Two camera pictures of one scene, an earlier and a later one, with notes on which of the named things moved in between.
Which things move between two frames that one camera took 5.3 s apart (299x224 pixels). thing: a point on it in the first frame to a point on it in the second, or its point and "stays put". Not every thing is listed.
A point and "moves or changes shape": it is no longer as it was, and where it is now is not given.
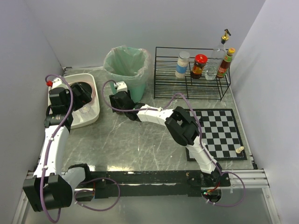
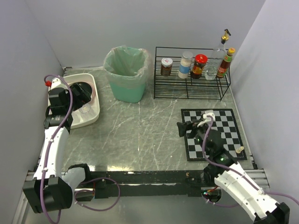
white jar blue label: [182, 64] moves or changes shape
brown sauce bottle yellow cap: [225, 65] stays put
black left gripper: [82, 94] stays put
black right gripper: [119, 101] to [191, 129]
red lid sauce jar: [200, 61] stays put
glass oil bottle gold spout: [217, 55] stays put
